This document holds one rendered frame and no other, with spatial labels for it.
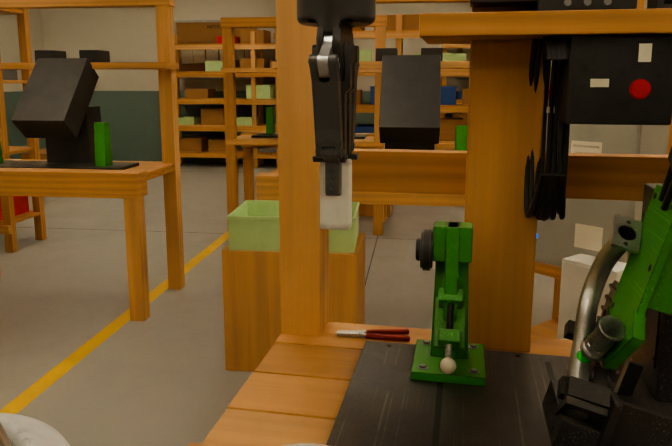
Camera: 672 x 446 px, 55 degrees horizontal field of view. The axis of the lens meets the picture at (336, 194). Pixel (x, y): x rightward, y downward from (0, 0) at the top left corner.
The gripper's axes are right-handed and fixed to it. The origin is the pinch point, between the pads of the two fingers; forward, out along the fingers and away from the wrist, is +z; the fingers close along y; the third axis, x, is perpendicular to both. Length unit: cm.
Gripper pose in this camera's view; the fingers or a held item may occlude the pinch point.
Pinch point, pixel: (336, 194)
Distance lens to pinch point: 63.9
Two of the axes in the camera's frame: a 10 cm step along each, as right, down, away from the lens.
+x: 9.8, 0.3, -1.9
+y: -2.0, 1.7, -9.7
